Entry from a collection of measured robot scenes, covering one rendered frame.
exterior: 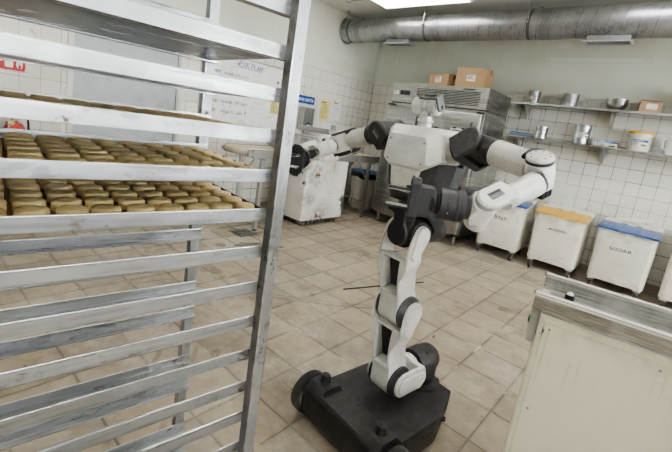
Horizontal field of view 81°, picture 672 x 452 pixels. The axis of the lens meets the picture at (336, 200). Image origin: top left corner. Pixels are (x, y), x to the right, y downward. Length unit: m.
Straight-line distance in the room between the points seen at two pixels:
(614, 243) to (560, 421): 3.63
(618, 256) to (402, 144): 3.94
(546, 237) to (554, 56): 2.35
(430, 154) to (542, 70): 4.70
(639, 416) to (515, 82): 5.00
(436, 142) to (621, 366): 0.93
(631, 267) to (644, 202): 0.92
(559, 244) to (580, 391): 3.71
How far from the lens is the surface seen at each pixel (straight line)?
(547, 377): 1.68
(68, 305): 1.33
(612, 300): 1.87
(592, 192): 5.83
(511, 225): 5.39
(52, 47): 0.77
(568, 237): 5.25
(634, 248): 5.19
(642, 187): 5.79
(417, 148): 1.51
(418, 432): 1.95
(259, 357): 1.06
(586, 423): 1.73
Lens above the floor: 1.37
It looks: 11 degrees down
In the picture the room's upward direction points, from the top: 9 degrees clockwise
